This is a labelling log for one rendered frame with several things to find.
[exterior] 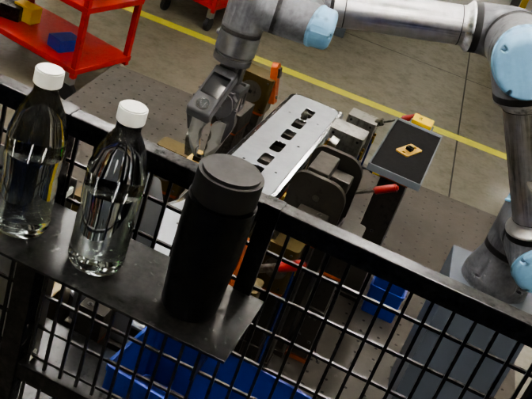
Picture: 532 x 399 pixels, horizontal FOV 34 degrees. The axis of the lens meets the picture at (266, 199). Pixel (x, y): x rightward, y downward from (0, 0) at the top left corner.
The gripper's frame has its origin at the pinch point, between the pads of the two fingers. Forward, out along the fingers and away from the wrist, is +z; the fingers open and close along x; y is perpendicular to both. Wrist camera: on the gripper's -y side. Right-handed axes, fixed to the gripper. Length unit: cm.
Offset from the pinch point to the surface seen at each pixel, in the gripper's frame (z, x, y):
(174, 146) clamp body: 21.5, 17.6, 40.1
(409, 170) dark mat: 10, -37, 58
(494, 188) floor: 119, -83, 356
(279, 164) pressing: 26, -4, 64
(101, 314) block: 19.6, -0.7, -31.6
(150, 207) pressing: -0.9, -2.4, -27.3
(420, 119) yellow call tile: 9, -33, 94
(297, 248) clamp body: 19.6, -22.3, 16.1
